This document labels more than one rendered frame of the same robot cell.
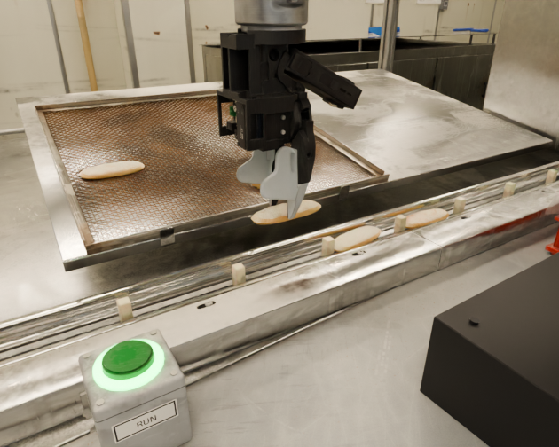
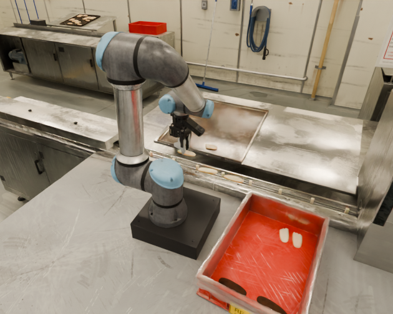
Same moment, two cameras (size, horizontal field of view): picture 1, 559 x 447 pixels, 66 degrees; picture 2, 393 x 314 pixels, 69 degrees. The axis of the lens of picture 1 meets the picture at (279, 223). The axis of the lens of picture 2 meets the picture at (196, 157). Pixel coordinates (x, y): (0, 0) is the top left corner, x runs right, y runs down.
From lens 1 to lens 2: 1.20 m
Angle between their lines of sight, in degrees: 49
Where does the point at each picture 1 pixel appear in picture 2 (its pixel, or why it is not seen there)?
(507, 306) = not seen: hidden behind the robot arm
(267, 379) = not seen: hidden behind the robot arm
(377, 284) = (191, 180)
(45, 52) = (305, 39)
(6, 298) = (150, 142)
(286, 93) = (180, 127)
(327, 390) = not seen: hidden behind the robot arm
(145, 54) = (356, 50)
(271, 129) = (175, 133)
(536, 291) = (186, 192)
